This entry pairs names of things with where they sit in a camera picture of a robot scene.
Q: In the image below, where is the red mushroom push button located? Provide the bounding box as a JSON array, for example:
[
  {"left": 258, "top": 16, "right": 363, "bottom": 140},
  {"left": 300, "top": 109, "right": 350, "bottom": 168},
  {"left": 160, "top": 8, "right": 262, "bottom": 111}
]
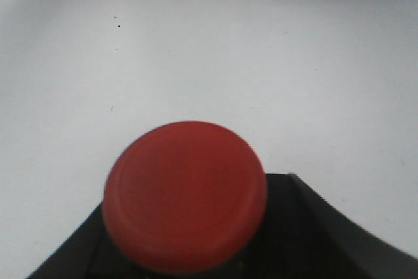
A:
[{"left": 102, "top": 121, "right": 267, "bottom": 275}]

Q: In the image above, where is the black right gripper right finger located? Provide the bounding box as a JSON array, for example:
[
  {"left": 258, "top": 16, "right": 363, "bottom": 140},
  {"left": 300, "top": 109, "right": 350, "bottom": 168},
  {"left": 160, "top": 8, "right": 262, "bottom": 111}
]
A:
[{"left": 248, "top": 172, "right": 418, "bottom": 279}]

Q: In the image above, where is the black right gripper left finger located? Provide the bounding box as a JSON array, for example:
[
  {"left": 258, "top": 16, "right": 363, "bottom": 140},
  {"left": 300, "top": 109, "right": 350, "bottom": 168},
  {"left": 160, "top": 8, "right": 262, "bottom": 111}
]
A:
[{"left": 24, "top": 202, "right": 131, "bottom": 279}]

